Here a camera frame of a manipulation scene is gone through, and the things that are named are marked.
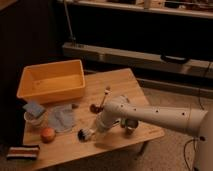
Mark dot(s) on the white dish brush black bristles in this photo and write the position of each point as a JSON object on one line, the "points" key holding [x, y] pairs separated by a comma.
{"points": [[85, 134]]}

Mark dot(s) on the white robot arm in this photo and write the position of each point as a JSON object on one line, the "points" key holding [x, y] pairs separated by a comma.
{"points": [[194, 122]]}

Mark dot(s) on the orange plastic tray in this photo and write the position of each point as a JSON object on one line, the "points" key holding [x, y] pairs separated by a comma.
{"points": [[52, 82]]}

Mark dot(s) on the dark red small object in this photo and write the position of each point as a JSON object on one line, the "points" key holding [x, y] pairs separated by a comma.
{"points": [[95, 109]]}

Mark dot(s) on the grey low shelf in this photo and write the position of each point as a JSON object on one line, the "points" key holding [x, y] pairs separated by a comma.
{"points": [[136, 59]]}

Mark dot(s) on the small brown nut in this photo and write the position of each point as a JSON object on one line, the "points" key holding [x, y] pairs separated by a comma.
{"points": [[75, 106]]}

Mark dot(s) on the grey blue cloth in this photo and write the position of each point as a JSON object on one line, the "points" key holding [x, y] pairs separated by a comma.
{"points": [[61, 118]]}

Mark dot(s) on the wooden table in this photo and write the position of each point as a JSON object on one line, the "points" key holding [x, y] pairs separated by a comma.
{"points": [[66, 147]]}

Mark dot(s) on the blue sponge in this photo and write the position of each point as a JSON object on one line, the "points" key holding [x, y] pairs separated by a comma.
{"points": [[34, 108]]}

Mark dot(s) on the orange apple fruit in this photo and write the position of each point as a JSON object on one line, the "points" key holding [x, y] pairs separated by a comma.
{"points": [[47, 135]]}

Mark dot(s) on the striped eraser block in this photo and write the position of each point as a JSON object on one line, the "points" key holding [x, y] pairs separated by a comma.
{"points": [[30, 152]]}

